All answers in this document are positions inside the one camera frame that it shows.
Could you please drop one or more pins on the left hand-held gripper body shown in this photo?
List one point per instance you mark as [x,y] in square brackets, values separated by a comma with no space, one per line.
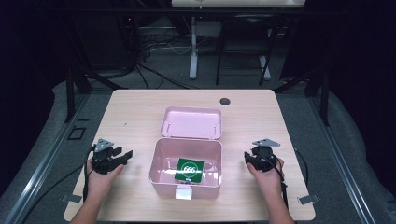
[104,160]

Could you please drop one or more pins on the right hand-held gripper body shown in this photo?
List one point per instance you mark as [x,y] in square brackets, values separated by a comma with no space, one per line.
[264,157]

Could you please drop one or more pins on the green square packet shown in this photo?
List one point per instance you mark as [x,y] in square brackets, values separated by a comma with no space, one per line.
[189,170]

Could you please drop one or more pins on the pink storage box with lid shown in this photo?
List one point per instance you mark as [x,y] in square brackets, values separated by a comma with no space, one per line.
[186,161]

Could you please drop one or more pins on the person's left hand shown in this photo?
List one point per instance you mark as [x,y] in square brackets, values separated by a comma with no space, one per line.
[101,183]

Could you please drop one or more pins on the person's right hand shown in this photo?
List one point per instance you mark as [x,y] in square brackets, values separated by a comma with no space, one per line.
[267,182]

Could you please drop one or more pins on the black metal stand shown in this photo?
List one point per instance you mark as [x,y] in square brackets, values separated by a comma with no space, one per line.
[324,96]
[70,93]

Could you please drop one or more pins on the white desk leg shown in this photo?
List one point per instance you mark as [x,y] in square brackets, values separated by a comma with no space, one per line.
[265,67]
[193,49]

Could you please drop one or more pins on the black chair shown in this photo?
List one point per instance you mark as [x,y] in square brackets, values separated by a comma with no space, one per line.
[246,34]

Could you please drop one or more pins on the white desk top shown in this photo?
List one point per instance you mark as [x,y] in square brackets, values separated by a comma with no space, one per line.
[238,2]

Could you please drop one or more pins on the black square floor frame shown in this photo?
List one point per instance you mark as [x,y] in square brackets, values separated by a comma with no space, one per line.
[77,133]

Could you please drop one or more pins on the grey table bracket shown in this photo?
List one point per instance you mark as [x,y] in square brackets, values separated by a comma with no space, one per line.
[71,198]
[308,199]

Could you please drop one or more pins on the aluminium rail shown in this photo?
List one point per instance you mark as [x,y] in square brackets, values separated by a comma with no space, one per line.
[43,161]
[342,165]

